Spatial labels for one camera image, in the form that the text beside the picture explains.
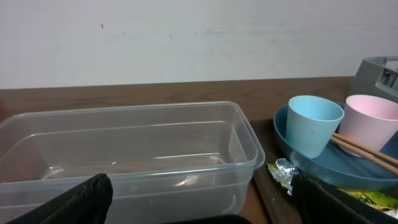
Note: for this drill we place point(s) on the grey dishwasher rack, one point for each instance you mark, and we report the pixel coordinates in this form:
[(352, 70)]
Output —
[(375, 78)]

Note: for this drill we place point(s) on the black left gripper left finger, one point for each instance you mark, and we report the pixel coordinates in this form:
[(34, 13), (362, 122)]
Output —
[(86, 203)]

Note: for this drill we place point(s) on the clear plastic waste bin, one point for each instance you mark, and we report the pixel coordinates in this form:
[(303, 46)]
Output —
[(166, 163)]

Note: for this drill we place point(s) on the wooden chopstick left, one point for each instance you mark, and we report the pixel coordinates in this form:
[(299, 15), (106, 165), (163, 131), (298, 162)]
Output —
[(366, 155)]

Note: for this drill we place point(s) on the wooden chopstick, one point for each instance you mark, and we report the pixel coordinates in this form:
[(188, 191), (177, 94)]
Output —
[(366, 155), (365, 148)]

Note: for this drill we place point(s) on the silver yellow snack wrapper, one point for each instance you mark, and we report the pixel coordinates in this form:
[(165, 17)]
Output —
[(283, 172)]

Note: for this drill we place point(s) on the brown serving tray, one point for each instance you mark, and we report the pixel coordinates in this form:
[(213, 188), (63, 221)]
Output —
[(278, 204)]

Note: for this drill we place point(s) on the pink cup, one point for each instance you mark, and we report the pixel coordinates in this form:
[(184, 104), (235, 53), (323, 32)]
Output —
[(369, 120)]

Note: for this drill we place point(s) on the light blue cup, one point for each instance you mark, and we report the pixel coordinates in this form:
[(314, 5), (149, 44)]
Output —
[(311, 122)]

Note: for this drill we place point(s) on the dark blue plate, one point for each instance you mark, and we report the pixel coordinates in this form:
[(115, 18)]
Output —
[(334, 166)]

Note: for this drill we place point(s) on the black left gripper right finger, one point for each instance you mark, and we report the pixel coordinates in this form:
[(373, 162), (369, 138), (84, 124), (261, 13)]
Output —
[(321, 203)]

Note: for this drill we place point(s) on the wooden chopstick right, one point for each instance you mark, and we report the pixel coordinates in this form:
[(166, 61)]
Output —
[(365, 148)]

